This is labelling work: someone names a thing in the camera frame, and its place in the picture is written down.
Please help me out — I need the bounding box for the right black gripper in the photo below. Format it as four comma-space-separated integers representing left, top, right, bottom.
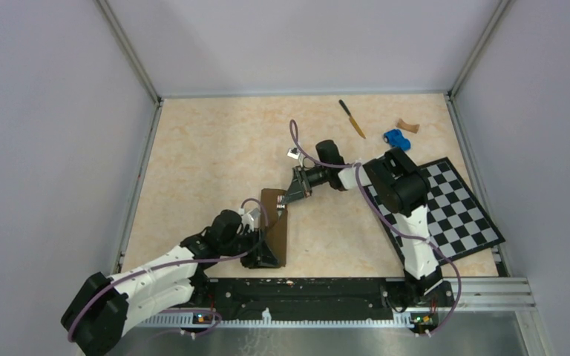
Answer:
281, 165, 330, 205

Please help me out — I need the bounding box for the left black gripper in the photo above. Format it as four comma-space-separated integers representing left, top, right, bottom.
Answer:
220, 227, 281, 269

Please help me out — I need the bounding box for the brown cloth napkin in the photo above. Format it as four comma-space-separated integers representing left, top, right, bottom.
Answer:
261, 188, 288, 268

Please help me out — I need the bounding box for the black-handled knife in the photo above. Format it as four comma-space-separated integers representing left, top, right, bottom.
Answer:
338, 99, 366, 139

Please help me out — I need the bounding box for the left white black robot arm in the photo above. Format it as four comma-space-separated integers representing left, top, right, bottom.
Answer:
61, 208, 276, 355

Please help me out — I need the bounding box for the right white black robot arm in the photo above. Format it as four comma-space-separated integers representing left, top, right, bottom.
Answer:
276, 139, 442, 306

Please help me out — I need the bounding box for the blue toy car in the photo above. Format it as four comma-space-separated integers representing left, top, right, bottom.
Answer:
383, 129, 411, 151

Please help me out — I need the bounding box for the small brown wooden piece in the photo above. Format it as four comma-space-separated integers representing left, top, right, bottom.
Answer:
396, 119, 420, 134

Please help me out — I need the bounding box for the black white checkerboard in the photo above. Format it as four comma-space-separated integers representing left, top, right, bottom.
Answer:
366, 156, 506, 266

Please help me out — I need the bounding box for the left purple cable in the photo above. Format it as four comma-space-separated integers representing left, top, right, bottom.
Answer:
67, 197, 269, 344

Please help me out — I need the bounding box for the purple cable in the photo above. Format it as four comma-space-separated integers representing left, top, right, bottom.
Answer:
67, 197, 269, 344
289, 119, 463, 336

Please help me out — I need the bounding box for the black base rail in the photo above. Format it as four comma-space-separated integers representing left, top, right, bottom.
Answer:
183, 277, 454, 322

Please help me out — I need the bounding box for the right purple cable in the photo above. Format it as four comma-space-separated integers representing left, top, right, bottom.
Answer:
289, 119, 463, 336

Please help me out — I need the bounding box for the aluminium frame rail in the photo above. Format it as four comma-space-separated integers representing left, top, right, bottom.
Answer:
451, 277, 536, 312

